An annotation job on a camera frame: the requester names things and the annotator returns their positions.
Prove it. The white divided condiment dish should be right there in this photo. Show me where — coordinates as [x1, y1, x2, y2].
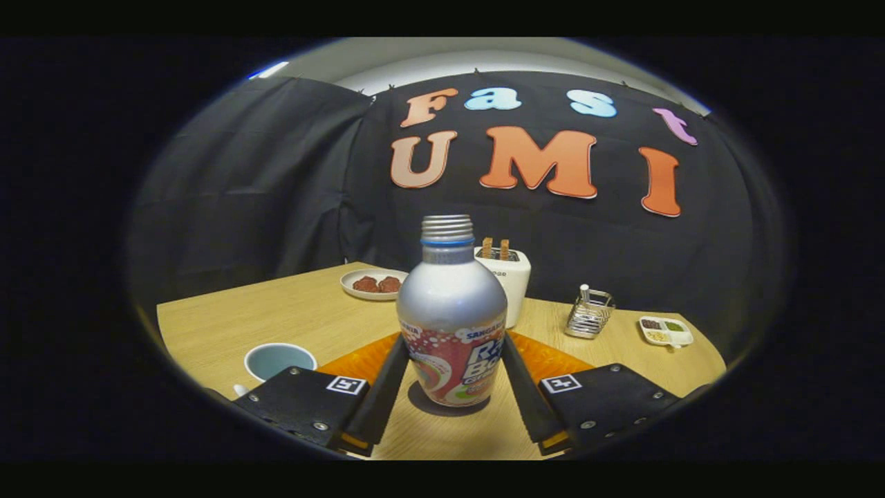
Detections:
[638, 316, 694, 348]

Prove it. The dark brown round coaster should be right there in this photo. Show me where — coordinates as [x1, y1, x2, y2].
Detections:
[407, 379, 488, 417]

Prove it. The metal wire basket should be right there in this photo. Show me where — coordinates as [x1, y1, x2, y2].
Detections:
[564, 284, 616, 340]

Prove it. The small white plate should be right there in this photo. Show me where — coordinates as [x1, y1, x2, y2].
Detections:
[339, 268, 409, 301]

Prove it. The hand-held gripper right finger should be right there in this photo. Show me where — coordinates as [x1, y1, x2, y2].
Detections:
[501, 332, 683, 456]

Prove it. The white toaster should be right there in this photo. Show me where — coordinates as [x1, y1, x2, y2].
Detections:
[474, 239, 532, 329]

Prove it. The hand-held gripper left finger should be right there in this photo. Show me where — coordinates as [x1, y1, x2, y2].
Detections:
[234, 333, 411, 457]

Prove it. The white cup with knob handle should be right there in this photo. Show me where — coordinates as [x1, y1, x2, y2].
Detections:
[233, 342, 319, 398]

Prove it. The silver juice bottle red label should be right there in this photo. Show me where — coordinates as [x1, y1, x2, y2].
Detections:
[396, 214, 508, 407]

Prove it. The light wooden table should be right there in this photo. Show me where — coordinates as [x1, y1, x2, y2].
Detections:
[157, 261, 727, 461]

